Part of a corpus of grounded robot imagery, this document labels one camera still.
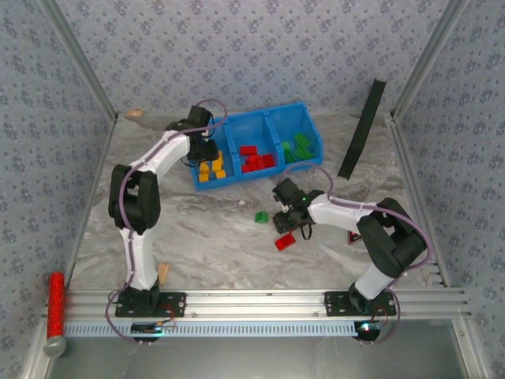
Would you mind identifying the long black strip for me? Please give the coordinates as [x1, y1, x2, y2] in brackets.
[337, 77, 388, 181]

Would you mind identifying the small controller circuit board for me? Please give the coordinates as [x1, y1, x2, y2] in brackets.
[131, 321, 166, 336]
[353, 320, 383, 341]

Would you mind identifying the red glitter cylinder grey end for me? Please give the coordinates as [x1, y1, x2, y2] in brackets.
[43, 272, 67, 358]

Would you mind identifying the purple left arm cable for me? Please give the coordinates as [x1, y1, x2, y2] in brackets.
[104, 97, 230, 349]

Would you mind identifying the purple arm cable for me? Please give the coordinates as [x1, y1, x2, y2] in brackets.
[104, 97, 230, 349]
[280, 163, 437, 347]

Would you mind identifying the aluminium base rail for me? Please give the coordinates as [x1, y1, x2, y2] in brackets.
[41, 287, 473, 321]

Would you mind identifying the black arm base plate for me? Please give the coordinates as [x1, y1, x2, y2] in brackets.
[114, 291, 187, 319]
[324, 291, 397, 317]

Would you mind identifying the aluminium side rail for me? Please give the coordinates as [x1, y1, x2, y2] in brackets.
[384, 114, 451, 288]
[62, 114, 120, 290]

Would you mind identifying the slotted pale cable duct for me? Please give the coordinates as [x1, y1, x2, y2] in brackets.
[64, 320, 366, 339]

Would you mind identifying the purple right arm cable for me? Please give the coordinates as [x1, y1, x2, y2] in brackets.
[280, 163, 437, 347]

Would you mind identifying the aluminium frame post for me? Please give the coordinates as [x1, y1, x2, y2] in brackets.
[38, 0, 120, 120]
[389, 0, 471, 120]

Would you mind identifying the aluminium frame leg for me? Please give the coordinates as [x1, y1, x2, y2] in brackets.
[451, 317, 495, 379]
[19, 318, 55, 379]

